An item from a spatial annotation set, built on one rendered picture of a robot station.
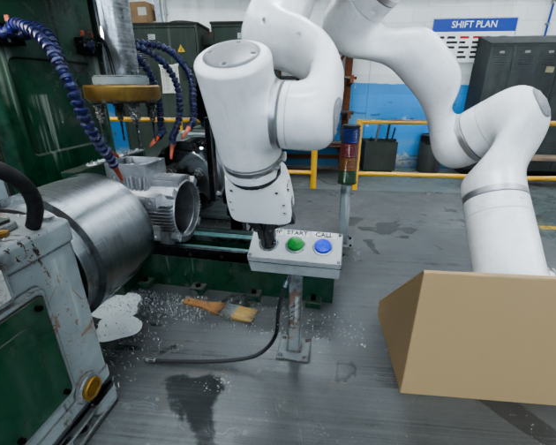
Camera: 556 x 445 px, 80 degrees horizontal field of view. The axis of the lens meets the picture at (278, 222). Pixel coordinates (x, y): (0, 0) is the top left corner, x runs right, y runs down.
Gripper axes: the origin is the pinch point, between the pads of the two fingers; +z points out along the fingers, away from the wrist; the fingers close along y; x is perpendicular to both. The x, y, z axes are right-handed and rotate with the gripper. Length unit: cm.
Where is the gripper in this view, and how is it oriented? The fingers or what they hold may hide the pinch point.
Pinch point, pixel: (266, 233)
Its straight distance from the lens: 58.9
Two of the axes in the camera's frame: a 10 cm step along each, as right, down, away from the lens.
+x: -1.6, 7.8, -6.1
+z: 0.9, 6.2, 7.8
